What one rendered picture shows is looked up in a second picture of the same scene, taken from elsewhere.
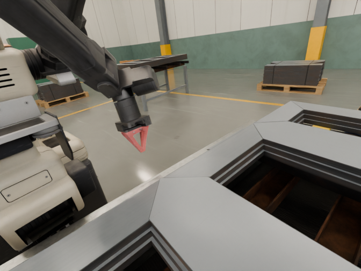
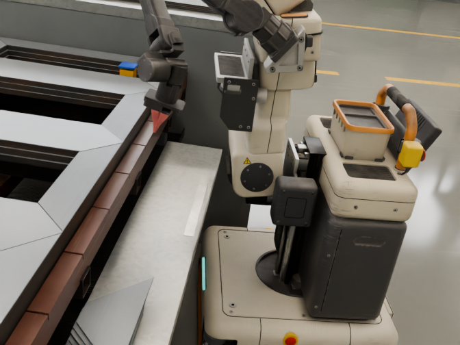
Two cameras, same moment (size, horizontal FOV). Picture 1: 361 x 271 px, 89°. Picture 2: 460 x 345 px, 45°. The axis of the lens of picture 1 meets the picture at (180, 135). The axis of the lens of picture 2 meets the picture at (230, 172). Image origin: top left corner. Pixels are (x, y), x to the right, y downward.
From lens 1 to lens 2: 1.72 m
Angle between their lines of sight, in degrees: 107
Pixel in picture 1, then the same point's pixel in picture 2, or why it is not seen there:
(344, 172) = not seen: outside the picture
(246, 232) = (33, 133)
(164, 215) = (93, 127)
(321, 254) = not seen: outside the picture
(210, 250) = (52, 124)
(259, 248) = (24, 129)
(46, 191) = (238, 142)
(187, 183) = (95, 144)
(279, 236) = (12, 135)
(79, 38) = (145, 11)
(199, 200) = (75, 137)
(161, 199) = (105, 132)
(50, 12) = not seen: outside the picture
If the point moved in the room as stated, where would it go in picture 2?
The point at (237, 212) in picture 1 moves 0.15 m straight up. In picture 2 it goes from (42, 138) to (40, 85)
